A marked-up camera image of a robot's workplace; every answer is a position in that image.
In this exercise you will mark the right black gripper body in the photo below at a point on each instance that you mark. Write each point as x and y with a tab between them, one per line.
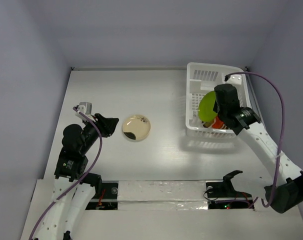
217	107

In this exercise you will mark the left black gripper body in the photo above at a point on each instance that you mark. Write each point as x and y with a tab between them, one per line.
91	131

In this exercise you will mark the orange plate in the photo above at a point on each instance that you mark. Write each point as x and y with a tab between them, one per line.
218	124

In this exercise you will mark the lime green plate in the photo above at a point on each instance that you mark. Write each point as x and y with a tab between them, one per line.
206	111

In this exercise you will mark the cream plate with dark spot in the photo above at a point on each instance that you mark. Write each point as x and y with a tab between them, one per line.
136	127

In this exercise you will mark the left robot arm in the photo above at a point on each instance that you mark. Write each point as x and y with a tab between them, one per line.
74	185

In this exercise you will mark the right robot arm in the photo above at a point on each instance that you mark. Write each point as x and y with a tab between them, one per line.
247	126

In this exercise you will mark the white plastic dish rack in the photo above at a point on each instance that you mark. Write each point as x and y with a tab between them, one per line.
201	78

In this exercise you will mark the white foam strip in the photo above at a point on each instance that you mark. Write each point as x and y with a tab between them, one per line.
161	195

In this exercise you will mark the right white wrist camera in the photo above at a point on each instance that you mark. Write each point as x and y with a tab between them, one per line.
234	79

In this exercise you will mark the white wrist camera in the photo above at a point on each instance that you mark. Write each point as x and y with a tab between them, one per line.
84	111
234	79

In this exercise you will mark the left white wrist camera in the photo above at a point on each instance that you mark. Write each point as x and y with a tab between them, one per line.
84	111

